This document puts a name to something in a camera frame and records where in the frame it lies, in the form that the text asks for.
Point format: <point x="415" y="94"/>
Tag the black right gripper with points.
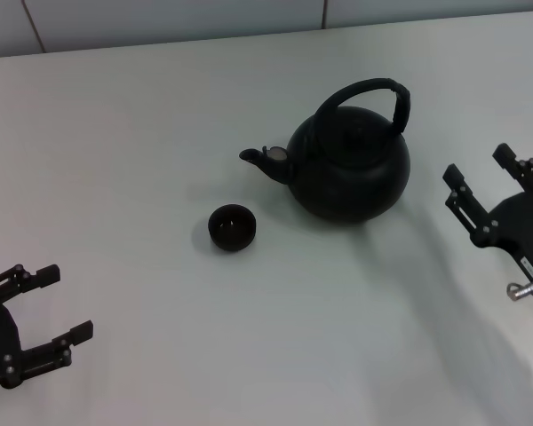
<point x="524" y="226"/>

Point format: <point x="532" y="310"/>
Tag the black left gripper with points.
<point x="0" y="346"/>

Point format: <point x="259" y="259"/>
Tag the black cast iron teapot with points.
<point x="351" y="177"/>

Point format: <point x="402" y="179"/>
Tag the small black teacup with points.
<point x="231" y="233"/>

